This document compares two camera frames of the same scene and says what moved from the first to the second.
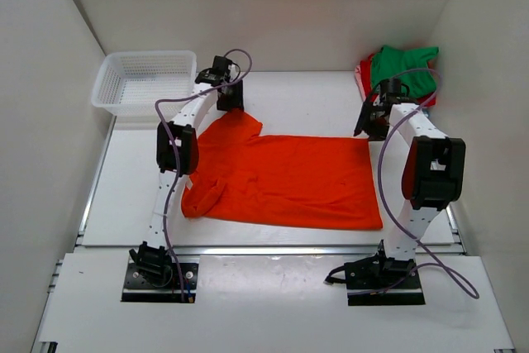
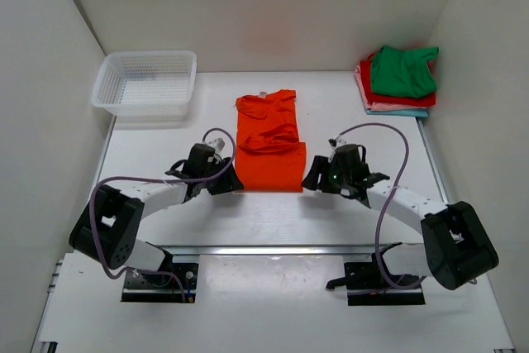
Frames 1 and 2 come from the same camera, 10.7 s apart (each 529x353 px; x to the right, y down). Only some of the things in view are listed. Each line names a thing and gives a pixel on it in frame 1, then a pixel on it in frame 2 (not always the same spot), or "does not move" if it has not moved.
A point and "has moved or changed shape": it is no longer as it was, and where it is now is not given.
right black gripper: [364, 124] to [321, 166]
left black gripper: [236, 103] to [230, 181]
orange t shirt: [301, 182] has moved or changed shape
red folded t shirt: [425, 100] does not move
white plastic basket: [130, 83] does not move
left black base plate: [138, 288] does not move
